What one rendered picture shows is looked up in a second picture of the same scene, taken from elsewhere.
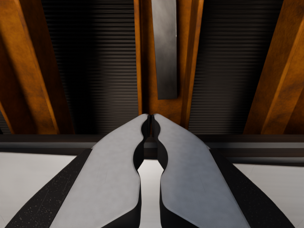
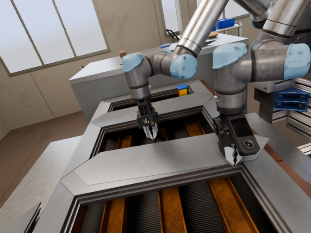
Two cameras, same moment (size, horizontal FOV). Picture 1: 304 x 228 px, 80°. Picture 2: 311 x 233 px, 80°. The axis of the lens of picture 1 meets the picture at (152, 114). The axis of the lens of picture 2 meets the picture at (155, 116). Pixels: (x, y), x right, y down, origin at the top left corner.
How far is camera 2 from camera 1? 82 cm
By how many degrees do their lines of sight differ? 92
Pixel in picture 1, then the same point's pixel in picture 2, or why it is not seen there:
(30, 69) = not seen: hidden behind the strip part
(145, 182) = (152, 147)
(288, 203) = (189, 144)
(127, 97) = (156, 209)
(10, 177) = (124, 152)
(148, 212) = (153, 154)
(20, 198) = (122, 157)
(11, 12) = not seen: hidden behind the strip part
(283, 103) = not seen: hidden behind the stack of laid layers
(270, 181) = (180, 141)
